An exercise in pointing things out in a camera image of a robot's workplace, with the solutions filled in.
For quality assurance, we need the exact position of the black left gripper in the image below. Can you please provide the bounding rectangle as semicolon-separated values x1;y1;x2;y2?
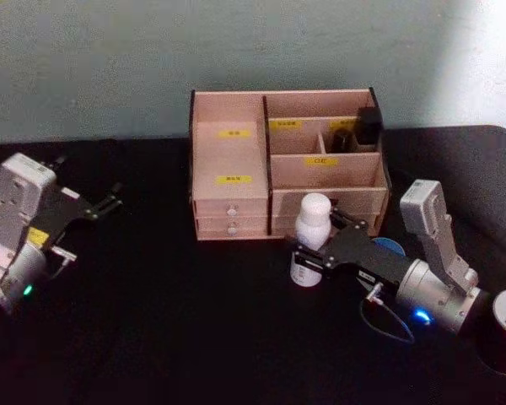
27;154;125;254

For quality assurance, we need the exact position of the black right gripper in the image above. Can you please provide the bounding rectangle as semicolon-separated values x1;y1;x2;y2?
293;204;414;292

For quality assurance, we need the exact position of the white plastic bottle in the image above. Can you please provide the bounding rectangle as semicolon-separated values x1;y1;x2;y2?
292;192;334;289

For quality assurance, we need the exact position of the wide wooden drawer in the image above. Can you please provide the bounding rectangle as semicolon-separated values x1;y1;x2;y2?
272;213;383;236
271;188;388;217

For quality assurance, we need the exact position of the blue round lid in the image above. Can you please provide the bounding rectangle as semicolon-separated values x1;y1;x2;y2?
369;237;406;257

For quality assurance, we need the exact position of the narrow wooden drawer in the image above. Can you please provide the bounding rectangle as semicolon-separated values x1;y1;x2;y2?
193;197;270;219
195;216;270;235

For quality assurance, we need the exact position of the black square box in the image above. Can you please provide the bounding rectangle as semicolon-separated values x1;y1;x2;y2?
357;106;385;147

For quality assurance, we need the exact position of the wooden desk organizer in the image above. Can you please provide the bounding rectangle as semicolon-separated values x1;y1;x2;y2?
188;87;392;243

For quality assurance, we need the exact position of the black table cloth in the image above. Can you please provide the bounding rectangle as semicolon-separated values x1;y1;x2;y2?
0;124;506;405

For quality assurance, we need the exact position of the thin dark gripper cable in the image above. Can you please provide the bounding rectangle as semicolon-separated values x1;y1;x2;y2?
359;283;417;344

